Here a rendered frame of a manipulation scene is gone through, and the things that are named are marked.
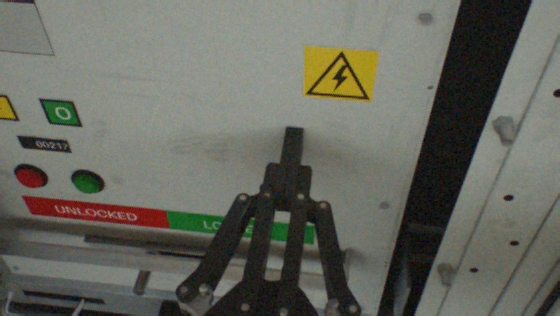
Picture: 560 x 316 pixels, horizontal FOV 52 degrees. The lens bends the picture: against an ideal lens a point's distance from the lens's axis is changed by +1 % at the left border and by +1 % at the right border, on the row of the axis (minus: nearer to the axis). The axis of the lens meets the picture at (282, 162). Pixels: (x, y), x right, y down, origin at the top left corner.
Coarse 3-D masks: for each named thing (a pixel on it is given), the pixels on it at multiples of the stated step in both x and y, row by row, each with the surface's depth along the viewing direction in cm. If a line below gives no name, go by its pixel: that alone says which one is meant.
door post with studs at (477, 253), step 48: (528, 48) 35; (528, 96) 38; (480, 144) 42; (528, 144) 41; (480, 192) 46; (528, 192) 44; (480, 240) 50; (528, 240) 49; (432, 288) 58; (480, 288) 56
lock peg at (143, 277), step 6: (144, 252) 67; (150, 252) 66; (156, 252) 66; (144, 270) 65; (138, 276) 64; (144, 276) 64; (150, 276) 65; (138, 282) 64; (144, 282) 64; (138, 288) 63; (144, 288) 64; (138, 294) 64
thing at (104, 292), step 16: (32, 288) 76; (48, 288) 75; (64, 288) 74; (80, 288) 74; (96, 288) 74; (112, 288) 74; (128, 288) 74; (48, 304) 79; (64, 304) 78; (96, 304) 77; (112, 304) 76; (128, 304) 76; (144, 304) 75; (160, 304) 74; (384, 304) 72
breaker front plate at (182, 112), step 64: (64, 0) 42; (128, 0) 41; (192, 0) 40; (256, 0) 40; (320, 0) 39; (384, 0) 39; (448, 0) 38; (0, 64) 48; (64, 64) 47; (128, 64) 46; (192, 64) 45; (256, 64) 44; (384, 64) 42; (0, 128) 54; (64, 128) 53; (128, 128) 51; (192, 128) 50; (256, 128) 49; (320, 128) 48; (384, 128) 47; (0, 192) 62; (64, 192) 60; (128, 192) 59; (192, 192) 57; (256, 192) 56; (320, 192) 55; (384, 192) 54; (384, 256) 62
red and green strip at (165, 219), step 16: (32, 208) 63; (48, 208) 63; (64, 208) 63; (80, 208) 62; (96, 208) 62; (112, 208) 61; (128, 208) 61; (128, 224) 63; (144, 224) 63; (160, 224) 62; (176, 224) 62; (192, 224) 62; (208, 224) 61; (288, 224) 59
